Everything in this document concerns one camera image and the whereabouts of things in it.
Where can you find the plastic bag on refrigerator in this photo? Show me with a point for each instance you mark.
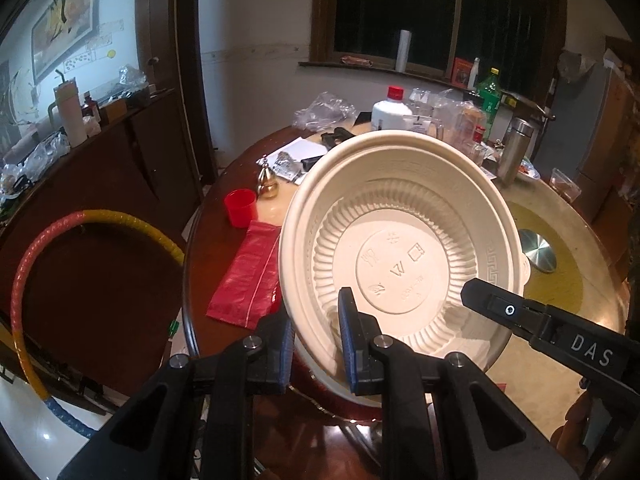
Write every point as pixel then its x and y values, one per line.
pixel 575 65

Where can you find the red flat packet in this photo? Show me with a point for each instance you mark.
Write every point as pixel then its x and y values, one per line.
pixel 357 60

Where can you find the red plastic bag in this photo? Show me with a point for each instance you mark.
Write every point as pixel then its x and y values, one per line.
pixel 245 275

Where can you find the grey refrigerator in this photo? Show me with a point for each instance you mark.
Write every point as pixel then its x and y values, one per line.
pixel 605 125

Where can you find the steel thermos flask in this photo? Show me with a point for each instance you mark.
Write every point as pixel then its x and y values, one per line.
pixel 517 152

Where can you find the crumpled clear plastic bag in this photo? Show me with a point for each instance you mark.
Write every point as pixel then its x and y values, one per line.
pixel 325 110

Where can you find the small brown bottle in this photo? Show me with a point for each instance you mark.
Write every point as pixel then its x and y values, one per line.
pixel 90 107

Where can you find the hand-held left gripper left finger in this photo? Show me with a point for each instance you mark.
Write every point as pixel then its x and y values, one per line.
pixel 286 355

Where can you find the red plastic cup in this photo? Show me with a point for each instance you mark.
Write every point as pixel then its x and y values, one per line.
pixel 240 207

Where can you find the white tumbler with straw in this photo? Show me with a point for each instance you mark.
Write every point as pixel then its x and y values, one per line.
pixel 70 110

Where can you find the multicoloured hula hoop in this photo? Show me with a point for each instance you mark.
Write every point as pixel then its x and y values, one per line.
pixel 30 270

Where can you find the clear plastic food container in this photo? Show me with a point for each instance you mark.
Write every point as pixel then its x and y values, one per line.
pixel 565 185

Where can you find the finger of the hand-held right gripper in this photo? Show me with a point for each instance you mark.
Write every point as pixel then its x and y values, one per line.
pixel 492 305

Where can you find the white bottle with red cap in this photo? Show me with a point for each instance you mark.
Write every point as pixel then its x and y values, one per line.
pixel 392 112

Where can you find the green plastic bottle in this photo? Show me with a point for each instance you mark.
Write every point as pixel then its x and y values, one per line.
pixel 490 100

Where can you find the white paper sheets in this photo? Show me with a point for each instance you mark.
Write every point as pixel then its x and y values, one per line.
pixel 300 149

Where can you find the person's right hand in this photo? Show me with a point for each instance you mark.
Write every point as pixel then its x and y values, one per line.
pixel 575 430

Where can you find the gold bell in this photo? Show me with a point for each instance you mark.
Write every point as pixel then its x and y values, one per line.
pixel 267 180

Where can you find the blue patterned plate with food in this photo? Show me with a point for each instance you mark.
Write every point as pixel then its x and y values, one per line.
pixel 531 171

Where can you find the dark wooden framed window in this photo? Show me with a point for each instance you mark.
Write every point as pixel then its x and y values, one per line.
pixel 435 10

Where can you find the cream ribbed plastic bowl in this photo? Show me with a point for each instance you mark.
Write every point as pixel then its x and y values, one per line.
pixel 325 380
pixel 400 220

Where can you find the white spray bottle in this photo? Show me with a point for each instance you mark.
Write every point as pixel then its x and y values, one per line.
pixel 474 72

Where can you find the red box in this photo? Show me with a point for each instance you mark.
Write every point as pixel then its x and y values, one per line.
pixel 460 71

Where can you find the dark wooden sideboard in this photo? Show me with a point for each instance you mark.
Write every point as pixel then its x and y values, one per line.
pixel 125 160

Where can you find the round metal turntable disc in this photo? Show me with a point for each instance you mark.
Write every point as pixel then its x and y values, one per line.
pixel 537 255

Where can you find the small black device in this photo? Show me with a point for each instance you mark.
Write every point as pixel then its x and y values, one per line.
pixel 337 136

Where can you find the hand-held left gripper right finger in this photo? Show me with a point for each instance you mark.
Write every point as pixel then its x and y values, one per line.
pixel 347 340

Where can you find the white paper roll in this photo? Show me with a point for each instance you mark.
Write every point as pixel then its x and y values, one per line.
pixel 403 50

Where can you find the silver foil packet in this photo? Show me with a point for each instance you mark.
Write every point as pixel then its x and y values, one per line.
pixel 290 165

